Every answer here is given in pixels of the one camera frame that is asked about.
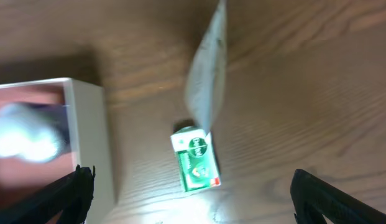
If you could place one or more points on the white cardboard box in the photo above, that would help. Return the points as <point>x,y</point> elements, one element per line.
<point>55,163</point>

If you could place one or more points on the white cream tube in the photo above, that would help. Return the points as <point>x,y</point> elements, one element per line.
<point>207,75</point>

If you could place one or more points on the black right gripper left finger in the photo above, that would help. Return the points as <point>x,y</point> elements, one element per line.
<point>71,196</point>

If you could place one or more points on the green soap box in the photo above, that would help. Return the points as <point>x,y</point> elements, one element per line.
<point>194,151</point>

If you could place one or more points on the clear pump bottle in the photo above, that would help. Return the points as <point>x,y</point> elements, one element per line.
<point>34,132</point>

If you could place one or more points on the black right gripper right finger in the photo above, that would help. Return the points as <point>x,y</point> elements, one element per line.
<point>315,201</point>

